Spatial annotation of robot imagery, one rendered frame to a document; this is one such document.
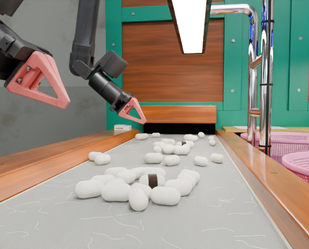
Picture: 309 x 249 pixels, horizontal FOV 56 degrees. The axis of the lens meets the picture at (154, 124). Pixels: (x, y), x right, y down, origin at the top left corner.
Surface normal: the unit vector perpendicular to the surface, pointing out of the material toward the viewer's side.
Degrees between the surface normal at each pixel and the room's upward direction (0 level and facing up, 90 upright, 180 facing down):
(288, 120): 90
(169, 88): 90
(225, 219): 0
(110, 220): 0
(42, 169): 45
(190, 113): 90
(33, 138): 90
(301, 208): 0
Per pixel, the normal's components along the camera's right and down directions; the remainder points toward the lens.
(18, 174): 0.70, -0.70
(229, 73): -0.15, 0.06
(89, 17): 0.05, 0.18
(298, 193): 0.00, -1.00
